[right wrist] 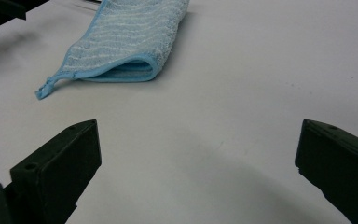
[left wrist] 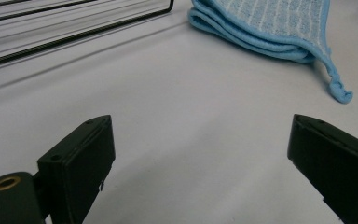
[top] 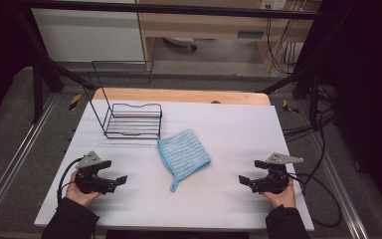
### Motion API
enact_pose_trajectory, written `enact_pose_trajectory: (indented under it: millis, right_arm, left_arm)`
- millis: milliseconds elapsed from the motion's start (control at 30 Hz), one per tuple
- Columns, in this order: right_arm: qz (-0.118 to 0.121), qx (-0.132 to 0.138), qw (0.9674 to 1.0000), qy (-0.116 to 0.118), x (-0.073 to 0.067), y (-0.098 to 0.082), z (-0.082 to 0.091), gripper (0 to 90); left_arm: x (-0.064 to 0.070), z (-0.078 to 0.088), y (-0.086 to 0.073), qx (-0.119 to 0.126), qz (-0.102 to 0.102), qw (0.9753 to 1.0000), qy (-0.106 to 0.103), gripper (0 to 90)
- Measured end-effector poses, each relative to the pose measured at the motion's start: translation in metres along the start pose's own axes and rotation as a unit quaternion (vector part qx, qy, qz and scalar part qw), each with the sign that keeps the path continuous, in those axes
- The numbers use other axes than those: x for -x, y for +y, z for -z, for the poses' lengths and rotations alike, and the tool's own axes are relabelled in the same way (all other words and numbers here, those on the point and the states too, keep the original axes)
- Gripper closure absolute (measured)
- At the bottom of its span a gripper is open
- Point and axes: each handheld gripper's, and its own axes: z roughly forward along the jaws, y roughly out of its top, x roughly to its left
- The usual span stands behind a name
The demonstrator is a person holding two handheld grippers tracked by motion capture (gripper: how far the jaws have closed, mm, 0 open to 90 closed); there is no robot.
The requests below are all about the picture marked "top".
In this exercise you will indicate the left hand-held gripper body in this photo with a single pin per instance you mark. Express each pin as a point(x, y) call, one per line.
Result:
point(89, 181)

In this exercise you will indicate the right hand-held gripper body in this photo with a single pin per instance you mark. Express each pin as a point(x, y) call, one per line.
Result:
point(275, 182)

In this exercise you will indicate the blue striped dish cloth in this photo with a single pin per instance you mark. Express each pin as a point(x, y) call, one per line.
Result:
point(183, 156)

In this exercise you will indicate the person's right hand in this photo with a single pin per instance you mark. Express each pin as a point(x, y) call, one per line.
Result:
point(283, 199)

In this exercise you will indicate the person's left hand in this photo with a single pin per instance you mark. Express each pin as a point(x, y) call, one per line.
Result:
point(79, 198)

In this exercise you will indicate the white table cover board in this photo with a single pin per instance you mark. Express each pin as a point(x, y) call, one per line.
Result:
point(212, 199)

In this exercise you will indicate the white cabinet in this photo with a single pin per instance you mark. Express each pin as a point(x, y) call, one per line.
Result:
point(86, 36)

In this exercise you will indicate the black curtain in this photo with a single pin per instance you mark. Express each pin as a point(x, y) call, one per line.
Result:
point(0, 49)
point(368, 83)

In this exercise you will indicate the office chair base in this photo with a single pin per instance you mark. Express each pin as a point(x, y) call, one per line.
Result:
point(180, 41)

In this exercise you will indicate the wooden desk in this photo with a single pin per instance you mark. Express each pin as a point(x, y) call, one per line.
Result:
point(205, 25)

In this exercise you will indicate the aluminium floor rail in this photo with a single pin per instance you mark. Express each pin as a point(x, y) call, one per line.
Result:
point(341, 189)
point(16, 156)

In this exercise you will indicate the white wall socket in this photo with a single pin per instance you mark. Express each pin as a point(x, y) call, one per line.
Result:
point(273, 4)

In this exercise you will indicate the black metal frame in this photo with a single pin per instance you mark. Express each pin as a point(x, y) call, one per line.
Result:
point(165, 9)

